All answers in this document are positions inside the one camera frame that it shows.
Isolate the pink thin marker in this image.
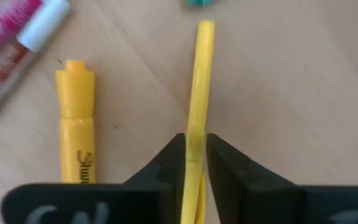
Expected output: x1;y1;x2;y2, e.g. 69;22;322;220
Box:
0;0;43;67

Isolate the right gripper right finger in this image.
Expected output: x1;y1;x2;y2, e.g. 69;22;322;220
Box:
206;133;307;224

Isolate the thin yellow marker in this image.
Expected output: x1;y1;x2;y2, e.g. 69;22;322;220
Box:
180;20;216;224

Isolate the teal marker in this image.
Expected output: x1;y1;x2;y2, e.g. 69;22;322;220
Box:
186;0;219;7

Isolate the brown thin marker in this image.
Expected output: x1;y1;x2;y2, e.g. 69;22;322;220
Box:
0;0;71;131

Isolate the yellow Sharpie highlighter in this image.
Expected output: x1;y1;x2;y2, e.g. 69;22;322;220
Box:
55;59;97;185

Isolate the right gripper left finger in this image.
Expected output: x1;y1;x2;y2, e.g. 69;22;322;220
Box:
122;133;186;224

